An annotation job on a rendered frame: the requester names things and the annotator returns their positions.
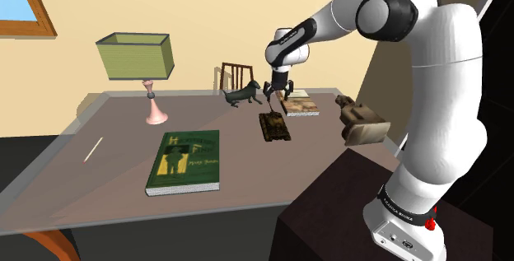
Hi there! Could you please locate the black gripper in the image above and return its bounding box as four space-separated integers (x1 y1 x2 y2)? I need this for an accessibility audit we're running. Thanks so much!
263 70 295 101

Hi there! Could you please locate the tan patterned book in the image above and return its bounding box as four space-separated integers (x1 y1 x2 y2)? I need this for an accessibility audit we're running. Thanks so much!
275 89 320 118

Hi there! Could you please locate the olive toy tank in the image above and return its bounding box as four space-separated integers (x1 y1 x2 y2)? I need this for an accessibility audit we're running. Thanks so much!
258 100 292 142

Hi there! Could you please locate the dark green dog figure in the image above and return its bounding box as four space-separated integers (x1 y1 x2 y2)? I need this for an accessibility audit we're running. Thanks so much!
222 79 264 109

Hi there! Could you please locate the brown wooden chair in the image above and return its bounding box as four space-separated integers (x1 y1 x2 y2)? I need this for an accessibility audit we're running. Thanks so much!
219 62 255 91

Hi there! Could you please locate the brown stone statue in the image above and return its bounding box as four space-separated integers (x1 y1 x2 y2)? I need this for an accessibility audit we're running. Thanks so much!
334 94 392 147

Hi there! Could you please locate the green hardcover book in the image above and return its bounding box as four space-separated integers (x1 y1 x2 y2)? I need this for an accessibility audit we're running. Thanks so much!
144 129 221 198

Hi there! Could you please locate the dark robot stand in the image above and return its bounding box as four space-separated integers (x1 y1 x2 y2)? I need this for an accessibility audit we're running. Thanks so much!
268 147 494 261

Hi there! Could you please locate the green shade pink lamp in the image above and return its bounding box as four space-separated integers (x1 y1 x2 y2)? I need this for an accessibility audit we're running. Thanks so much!
95 31 175 126

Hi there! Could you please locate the white pencil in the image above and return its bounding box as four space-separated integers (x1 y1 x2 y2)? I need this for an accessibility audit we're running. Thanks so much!
82 136 104 165

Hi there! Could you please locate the wooden framed window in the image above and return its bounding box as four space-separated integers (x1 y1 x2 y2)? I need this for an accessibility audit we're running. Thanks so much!
0 0 58 40

